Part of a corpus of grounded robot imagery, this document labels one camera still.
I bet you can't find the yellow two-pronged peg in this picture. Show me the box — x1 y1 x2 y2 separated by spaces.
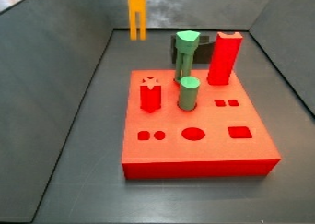
128 0 147 41

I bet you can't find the tall red square peg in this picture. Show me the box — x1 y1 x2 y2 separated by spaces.
207 32 243 86

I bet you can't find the red peg board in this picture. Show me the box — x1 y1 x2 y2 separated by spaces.
122 70 281 179

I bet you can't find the black curved bracket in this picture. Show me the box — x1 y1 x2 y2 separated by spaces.
171 36 215 64

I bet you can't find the red star peg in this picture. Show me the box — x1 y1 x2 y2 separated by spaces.
140 77 162 112

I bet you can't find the green cylinder peg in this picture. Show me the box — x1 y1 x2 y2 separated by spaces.
179 76 200 111

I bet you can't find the green pentagon-top peg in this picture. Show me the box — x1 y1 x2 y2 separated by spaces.
175 30 200 81

